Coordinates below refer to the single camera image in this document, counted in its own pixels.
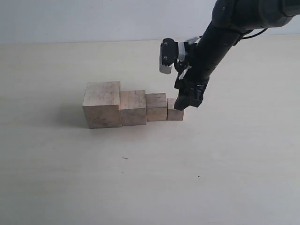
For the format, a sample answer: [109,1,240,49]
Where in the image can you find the second largest wooden cube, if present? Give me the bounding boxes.
[120,90,147,126]

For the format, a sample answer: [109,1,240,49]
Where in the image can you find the smallest wooden cube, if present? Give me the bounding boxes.
[167,98,184,121]

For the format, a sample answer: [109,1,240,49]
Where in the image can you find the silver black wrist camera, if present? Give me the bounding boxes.
[159,38,179,75]

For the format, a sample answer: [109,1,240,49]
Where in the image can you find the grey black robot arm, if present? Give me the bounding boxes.
[174,0,300,111]

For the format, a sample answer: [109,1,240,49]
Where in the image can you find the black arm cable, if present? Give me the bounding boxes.
[241,27,269,40]

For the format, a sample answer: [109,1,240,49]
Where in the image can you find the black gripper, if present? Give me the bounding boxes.
[174,23,240,111]

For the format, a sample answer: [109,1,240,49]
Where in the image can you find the third largest wooden cube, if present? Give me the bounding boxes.
[146,93,167,121]

